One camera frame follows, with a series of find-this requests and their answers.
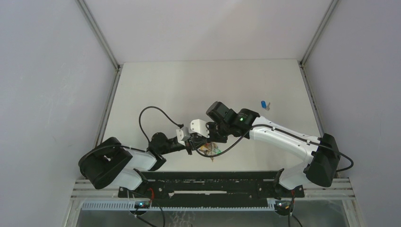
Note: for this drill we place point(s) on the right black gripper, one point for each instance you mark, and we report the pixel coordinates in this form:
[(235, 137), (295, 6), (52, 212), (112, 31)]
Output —
[(212, 139)]

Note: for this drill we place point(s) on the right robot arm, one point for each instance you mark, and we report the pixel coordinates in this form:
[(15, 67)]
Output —
[(320, 156)]

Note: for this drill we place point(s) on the left green circuit board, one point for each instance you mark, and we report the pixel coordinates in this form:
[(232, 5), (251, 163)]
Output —
[(142, 205)]

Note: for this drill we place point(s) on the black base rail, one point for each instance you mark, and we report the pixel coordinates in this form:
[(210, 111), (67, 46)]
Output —
[(220, 189)]

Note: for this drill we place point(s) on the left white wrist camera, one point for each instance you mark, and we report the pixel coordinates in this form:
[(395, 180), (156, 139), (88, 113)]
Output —
[(182, 134)]

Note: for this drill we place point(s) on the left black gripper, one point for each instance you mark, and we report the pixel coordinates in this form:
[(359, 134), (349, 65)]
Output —
[(193, 143)]

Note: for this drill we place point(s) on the blue tagged key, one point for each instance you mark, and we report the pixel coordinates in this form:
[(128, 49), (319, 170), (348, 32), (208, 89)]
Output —
[(265, 105)]

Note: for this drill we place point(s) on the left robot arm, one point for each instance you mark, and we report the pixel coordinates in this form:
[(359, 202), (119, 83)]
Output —
[(112, 163)]

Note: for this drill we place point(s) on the green circuit board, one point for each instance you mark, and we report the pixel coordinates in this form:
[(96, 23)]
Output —
[(142, 205), (283, 208)]

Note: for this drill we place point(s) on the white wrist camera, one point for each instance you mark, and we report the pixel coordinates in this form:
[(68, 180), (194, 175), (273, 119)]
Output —
[(200, 127), (182, 134)]

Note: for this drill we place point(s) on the white slotted cable duct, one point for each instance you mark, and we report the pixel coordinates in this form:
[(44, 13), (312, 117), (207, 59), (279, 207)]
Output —
[(129, 206)]

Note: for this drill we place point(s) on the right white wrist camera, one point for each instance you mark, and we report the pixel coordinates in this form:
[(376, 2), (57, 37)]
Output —
[(200, 127)]

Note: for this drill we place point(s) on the right green circuit board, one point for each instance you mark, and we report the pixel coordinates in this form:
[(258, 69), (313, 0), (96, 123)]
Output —
[(283, 208)]

